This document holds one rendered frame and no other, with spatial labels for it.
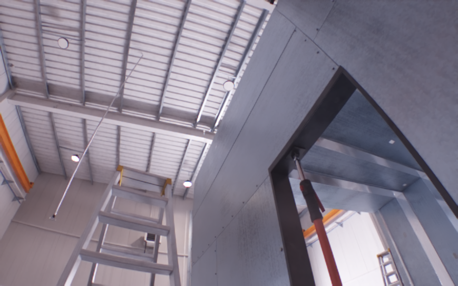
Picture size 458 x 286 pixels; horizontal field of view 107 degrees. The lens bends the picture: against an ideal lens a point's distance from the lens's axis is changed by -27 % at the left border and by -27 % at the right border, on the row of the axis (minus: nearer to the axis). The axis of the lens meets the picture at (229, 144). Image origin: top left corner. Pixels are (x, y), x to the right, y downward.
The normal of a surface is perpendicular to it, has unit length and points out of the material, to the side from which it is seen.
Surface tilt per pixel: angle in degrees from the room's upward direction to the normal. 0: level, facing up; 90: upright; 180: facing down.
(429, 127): 90
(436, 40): 90
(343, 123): 180
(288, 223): 90
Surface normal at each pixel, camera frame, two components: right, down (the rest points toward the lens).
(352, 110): 0.05, 0.69
